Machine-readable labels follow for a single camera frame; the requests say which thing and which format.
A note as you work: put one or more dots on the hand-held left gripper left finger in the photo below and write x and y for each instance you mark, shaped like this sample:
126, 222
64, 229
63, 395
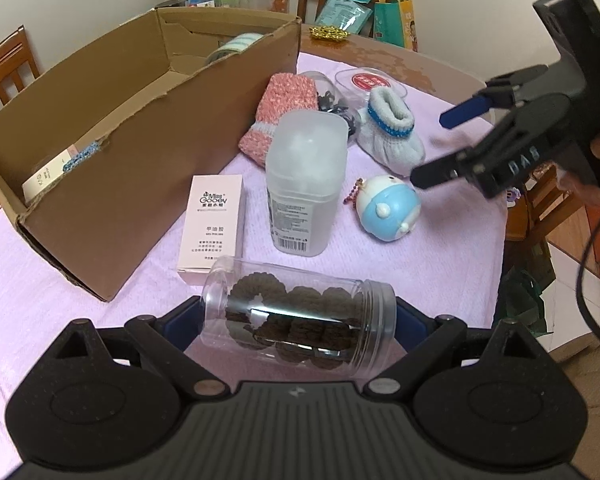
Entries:
180, 325

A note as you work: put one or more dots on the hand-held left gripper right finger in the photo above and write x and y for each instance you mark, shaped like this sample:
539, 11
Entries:
411, 324

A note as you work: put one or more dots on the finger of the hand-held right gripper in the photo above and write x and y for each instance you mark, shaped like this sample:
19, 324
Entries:
465, 110
440, 170

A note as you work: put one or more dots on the white blue baby sock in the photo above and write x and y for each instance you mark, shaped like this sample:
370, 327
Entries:
395, 145

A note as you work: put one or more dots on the blue white round toy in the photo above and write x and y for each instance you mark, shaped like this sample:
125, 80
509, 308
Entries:
385, 210

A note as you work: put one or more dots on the clear lid with red label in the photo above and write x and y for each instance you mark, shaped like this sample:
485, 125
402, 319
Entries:
372, 81

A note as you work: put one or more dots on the pink carton box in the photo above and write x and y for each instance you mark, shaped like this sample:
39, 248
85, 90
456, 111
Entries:
212, 230

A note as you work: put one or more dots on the clear jar of brown cookies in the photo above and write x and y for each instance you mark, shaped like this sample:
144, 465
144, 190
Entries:
290, 320

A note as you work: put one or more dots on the clear jar of dark pieces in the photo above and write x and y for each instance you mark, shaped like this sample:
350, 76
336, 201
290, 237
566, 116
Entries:
335, 105

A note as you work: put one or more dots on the cotton swab container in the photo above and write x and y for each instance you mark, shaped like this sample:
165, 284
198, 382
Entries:
305, 185

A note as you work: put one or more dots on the cardboard box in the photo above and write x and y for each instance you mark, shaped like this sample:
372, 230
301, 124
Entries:
130, 185

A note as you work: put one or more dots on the blue grey sock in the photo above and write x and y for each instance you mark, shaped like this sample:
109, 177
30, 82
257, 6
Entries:
82, 155

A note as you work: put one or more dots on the beige carton box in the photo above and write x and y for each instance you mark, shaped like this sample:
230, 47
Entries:
45, 177

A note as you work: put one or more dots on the clear tape roll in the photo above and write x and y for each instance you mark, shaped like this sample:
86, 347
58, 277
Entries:
240, 42

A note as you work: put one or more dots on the pink cloth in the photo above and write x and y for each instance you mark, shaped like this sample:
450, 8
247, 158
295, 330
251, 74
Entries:
455, 240

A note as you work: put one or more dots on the green yellow tote bag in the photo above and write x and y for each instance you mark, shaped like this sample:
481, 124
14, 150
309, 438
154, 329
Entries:
395, 20

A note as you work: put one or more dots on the dark green bag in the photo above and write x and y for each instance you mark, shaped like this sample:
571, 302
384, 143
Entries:
525, 290

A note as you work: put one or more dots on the teal packet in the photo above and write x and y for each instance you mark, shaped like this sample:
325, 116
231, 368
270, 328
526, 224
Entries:
345, 12

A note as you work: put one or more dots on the gold ribbon bow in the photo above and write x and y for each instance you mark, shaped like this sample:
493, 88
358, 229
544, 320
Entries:
330, 34

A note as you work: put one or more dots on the pink knit sock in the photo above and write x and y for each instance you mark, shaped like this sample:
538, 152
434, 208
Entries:
282, 105

